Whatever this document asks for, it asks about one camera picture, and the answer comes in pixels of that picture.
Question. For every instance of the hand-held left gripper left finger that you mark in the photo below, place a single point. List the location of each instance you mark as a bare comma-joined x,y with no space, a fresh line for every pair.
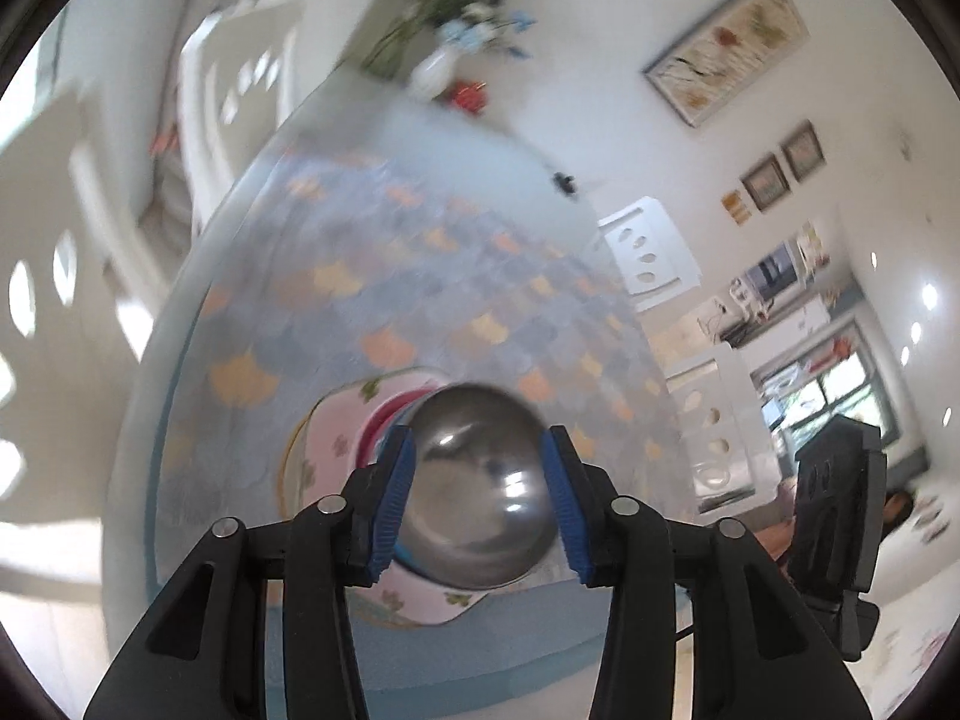
394,502

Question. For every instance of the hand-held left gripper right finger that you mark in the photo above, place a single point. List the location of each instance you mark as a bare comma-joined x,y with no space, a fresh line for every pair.
562,510

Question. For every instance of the plain steel bowl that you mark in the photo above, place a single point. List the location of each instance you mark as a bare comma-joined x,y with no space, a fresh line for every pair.
465,510

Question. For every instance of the floral pink plate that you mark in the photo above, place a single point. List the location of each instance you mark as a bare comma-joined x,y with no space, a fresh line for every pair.
330,465

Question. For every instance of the pink steel bowl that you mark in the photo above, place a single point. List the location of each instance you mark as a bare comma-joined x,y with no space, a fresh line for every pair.
379,424

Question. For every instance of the window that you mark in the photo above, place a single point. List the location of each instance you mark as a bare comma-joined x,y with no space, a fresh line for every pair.
825,390

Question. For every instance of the white chair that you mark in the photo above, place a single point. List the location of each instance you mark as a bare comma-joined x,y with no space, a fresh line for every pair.
739,390
675,255
45,165
196,135

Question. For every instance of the blue tablecloth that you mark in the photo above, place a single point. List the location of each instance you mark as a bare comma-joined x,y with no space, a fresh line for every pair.
465,660

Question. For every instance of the white cabinet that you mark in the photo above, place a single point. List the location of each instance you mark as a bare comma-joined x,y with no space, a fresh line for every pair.
795,315

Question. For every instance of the scallop patterned table mat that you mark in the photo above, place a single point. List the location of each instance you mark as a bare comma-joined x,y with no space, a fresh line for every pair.
420,277

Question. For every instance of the small black object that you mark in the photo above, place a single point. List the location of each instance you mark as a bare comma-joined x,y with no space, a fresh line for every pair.
564,181

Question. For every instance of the small red ornament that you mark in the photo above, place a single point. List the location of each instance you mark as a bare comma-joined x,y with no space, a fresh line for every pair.
469,96

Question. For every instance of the white vase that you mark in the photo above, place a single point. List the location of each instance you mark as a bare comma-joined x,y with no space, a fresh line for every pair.
433,75

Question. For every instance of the flower bouquet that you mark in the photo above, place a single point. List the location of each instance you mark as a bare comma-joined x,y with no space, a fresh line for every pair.
465,30

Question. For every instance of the small yellow wall card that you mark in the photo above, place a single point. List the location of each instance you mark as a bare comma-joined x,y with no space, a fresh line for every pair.
735,206

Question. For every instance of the small framed wall picture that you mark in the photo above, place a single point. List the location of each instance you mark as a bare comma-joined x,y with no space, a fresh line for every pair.
802,150
765,181

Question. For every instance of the wide framed wall picture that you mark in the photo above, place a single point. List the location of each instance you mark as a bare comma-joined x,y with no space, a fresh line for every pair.
727,45

